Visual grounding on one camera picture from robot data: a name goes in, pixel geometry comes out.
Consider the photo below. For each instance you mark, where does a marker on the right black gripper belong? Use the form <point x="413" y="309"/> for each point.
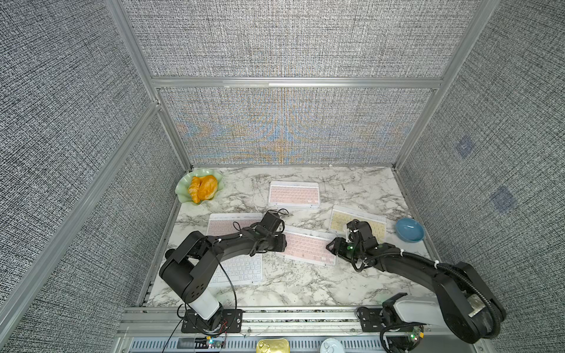
<point x="335" y="247"/>

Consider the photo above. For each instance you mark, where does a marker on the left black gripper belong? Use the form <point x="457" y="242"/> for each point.
<point x="282" y="243"/>

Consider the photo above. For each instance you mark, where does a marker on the yellow keyboard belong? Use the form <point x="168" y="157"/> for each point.
<point x="340" y="216"/>

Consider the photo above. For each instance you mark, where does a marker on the pink keyboard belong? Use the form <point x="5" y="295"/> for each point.
<point x="227" y="223"/>
<point x="308" y="246"/>
<point x="294" y="194"/>

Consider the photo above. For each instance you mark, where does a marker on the white keyboard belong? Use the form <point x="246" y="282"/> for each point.
<point x="241" y="270"/>

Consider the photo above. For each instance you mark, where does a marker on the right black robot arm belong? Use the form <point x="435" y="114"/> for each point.
<point x="465" y="303"/>

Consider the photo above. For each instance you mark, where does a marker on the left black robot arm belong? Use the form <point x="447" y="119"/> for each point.
<point x="189" y="268"/>

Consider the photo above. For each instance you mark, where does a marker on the blue bowl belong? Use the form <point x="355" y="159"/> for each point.
<point x="410" y="230"/>

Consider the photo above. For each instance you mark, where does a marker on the orange croissant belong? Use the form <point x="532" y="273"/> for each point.
<point x="203" y="188"/>

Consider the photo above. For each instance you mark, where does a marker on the green leaf-shaped plate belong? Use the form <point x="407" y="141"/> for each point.
<point x="186" y="190"/>

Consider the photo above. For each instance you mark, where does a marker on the white round container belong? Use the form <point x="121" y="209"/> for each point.
<point x="331" y="345"/>

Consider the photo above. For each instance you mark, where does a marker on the glass jar black lid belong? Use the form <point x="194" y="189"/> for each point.
<point x="169" y="253"/>

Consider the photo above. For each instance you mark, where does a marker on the gold tin can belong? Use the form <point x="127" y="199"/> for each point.
<point x="273" y="345"/>

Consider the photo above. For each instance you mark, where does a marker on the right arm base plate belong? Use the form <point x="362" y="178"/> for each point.
<point x="379" y="318"/>

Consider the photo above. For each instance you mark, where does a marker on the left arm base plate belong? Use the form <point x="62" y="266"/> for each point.
<point x="224" y="321"/>

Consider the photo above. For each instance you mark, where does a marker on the aluminium mounting rail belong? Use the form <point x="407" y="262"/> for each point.
<point x="255" y="321"/>

